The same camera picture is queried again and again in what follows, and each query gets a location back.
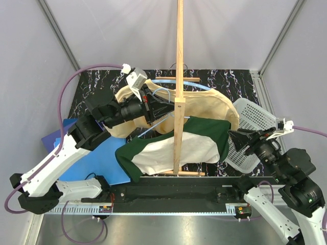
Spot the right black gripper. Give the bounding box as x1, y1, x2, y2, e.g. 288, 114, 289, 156
226, 126, 287, 182

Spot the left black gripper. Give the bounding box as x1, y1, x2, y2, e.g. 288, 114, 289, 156
104, 83, 178, 128

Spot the light blue wire hanger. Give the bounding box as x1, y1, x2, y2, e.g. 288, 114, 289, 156
137, 97, 190, 138

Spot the green and white t shirt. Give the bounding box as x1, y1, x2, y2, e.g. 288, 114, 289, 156
114, 115, 232, 183

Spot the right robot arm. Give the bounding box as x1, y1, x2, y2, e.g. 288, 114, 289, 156
228, 127, 326, 244

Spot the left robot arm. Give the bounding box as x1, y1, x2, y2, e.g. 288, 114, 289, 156
10, 84, 174, 214

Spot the wooden hanger stand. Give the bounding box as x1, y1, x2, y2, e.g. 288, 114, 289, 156
165, 0, 204, 177

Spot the light blue plastic hanger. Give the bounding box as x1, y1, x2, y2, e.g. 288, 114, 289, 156
152, 79, 211, 91

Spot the cream yellow t shirt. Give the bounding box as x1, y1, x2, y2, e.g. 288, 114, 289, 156
104, 80, 240, 138

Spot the white plastic basket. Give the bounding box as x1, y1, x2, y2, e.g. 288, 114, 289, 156
225, 98, 276, 174

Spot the black marbled mat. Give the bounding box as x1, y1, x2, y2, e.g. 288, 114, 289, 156
67, 69, 260, 177

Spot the blue folder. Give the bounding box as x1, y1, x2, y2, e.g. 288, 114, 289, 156
59, 118, 131, 185

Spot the purple folder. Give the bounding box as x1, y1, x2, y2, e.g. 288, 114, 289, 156
41, 130, 61, 153

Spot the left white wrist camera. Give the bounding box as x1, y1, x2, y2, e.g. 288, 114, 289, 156
121, 63, 148, 101

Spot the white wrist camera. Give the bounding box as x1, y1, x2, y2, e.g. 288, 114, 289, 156
121, 63, 148, 101
267, 117, 294, 140

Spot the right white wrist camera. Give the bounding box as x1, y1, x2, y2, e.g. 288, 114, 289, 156
267, 117, 294, 140

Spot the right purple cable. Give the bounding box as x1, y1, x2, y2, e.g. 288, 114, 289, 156
292, 125, 327, 138

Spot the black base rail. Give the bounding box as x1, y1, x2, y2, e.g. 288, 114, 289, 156
82, 176, 282, 214

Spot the white slotted cable duct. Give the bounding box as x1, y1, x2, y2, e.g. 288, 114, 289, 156
47, 205, 113, 215

